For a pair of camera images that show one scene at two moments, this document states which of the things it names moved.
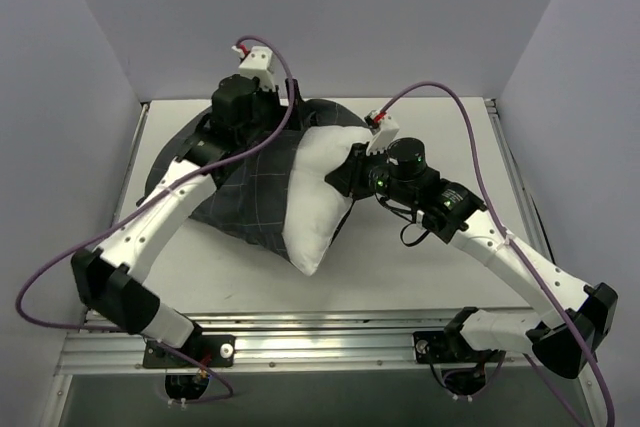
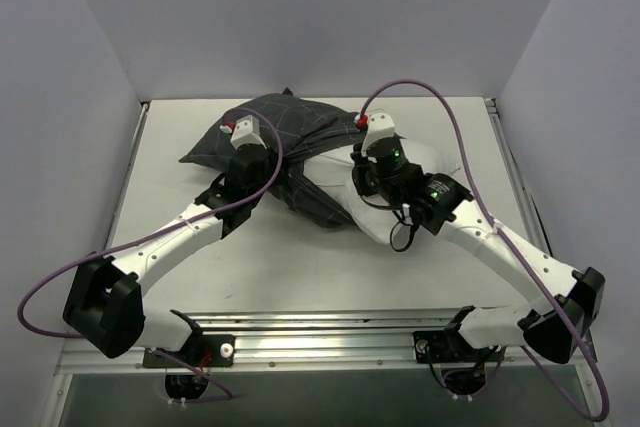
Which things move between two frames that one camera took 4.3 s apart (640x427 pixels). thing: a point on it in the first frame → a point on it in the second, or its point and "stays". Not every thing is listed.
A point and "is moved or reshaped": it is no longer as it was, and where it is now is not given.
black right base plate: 434,347 stays
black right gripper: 353,173 stays
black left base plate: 218,351 stays
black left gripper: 284,102 → 250,155
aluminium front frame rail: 298,342 stays
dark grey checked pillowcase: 250,202 is moved or reshaped
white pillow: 316,208 → 333,171
